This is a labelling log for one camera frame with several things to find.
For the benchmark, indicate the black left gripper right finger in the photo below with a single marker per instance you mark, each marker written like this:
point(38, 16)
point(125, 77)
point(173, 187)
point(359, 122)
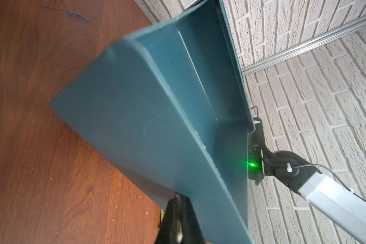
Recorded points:
point(192, 233)

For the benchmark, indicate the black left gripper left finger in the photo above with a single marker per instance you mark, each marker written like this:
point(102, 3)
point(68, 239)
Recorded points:
point(171, 229)

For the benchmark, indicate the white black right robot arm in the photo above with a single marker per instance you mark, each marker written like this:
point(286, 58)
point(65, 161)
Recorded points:
point(316, 184)

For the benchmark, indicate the teal pulled-out drawer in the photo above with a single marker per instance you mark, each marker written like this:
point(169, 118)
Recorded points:
point(167, 107)

